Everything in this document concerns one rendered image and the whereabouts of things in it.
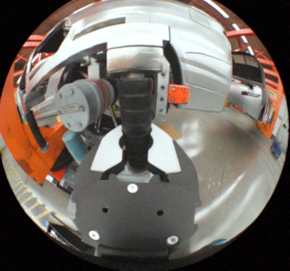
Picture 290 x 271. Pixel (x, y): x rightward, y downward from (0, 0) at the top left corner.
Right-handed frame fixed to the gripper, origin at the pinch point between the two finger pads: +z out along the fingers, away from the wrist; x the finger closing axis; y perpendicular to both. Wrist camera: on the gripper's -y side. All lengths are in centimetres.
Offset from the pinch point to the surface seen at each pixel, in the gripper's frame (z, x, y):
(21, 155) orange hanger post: -13, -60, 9
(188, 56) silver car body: 33.5, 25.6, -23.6
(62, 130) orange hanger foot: 26, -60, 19
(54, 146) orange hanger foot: 12, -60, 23
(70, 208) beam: -24, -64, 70
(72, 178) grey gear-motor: 2, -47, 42
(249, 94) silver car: 69, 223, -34
